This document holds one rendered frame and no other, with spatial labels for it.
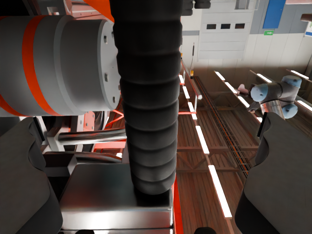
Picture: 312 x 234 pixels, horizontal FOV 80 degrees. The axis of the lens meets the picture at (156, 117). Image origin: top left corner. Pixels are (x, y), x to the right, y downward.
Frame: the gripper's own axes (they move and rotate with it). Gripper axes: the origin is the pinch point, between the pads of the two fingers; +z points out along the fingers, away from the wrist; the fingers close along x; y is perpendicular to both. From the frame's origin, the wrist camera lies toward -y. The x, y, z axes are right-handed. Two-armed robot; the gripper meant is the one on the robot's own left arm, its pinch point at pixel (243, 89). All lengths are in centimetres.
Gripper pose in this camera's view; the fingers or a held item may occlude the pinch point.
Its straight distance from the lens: 132.3
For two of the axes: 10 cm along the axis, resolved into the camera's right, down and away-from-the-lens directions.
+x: -9.6, 0.2, -2.7
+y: 1.1, -8.7, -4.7
